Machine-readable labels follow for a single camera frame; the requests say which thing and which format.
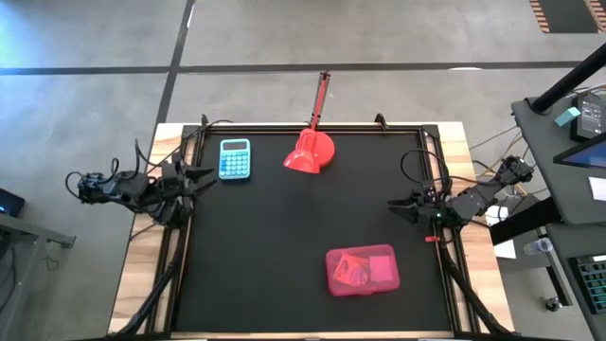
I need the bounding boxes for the red bar clamp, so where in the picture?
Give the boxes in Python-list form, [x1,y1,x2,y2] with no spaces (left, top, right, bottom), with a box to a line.
[307,70,331,134]

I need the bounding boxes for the white paper sheet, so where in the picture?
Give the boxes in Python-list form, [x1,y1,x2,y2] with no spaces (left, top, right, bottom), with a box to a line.
[587,175,606,203]

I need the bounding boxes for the blue lit screen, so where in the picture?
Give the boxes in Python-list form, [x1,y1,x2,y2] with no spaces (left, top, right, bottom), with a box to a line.
[552,135,606,170]

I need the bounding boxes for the grey side desk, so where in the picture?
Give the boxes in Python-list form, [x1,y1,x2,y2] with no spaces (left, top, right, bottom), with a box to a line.
[509,80,606,227]
[544,222,606,341]

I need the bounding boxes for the pink translucent pencil case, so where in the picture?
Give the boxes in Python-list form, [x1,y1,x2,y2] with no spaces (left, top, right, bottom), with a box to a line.
[325,242,401,298]

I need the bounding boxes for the black table mat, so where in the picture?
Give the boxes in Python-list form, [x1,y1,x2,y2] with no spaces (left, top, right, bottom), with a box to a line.
[173,131,452,333]

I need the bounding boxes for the black pole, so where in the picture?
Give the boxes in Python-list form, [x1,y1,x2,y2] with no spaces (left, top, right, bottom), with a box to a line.
[529,41,606,116]

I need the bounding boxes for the red desk lamp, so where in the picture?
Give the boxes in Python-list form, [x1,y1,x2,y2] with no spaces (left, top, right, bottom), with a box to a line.
[282,127,337,175]

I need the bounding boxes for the keyboard with coloured keys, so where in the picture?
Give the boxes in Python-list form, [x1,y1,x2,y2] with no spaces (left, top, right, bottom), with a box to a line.
[566,253,606,316]

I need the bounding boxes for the black aluminium table frame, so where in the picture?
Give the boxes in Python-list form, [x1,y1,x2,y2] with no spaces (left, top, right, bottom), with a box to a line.
[160,123,468,338]

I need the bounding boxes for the white paper sheets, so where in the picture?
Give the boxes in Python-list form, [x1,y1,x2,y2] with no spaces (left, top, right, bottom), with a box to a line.
[483,204,518,260]

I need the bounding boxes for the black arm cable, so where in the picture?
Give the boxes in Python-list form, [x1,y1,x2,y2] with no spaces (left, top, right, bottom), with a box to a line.
[400,148,452,196]
[134,118,234,177]

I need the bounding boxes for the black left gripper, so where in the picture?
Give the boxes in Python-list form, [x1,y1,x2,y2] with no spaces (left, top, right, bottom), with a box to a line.
[158,160,219,214]

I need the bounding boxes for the clear water bottle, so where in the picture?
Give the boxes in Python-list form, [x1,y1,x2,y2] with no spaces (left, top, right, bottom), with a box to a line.
[522,236,555,258]

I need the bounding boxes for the yellow cable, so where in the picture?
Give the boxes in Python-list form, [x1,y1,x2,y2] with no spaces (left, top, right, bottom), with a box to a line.
[475,132,529,196]

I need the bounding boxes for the black diagonal frame strut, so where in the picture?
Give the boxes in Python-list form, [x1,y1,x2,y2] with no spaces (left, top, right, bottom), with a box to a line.
[113,226,188,338]
[437,241,510,338]

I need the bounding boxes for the blue lit device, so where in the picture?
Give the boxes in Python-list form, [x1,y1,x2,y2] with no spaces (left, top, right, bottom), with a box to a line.
[0,187,27,219]

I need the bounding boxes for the black beam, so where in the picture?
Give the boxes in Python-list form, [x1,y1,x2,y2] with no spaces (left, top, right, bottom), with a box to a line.
[489,196,563,246]

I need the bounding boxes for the black power adapter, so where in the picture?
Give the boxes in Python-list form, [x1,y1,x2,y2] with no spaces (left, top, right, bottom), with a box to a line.
[569,91,606,143]

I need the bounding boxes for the teal calculator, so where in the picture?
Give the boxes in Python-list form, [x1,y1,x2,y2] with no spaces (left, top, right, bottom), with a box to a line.
[218,137,252,181]

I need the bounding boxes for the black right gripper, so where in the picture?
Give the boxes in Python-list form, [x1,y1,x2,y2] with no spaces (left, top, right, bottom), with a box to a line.
[386,188,451,229]

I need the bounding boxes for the dark mat striped edges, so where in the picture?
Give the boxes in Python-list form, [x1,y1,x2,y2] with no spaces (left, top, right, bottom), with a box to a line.
[528,0,606,35]

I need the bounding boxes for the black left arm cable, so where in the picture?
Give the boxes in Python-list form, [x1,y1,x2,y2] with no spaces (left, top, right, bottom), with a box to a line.
[134,118,234,177]

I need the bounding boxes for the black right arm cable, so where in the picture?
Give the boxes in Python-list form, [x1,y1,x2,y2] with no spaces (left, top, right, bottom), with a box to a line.
[400,148,452,196]

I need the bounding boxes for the small teal box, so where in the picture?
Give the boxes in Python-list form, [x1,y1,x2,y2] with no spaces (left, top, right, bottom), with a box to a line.
[553,105,582,128]

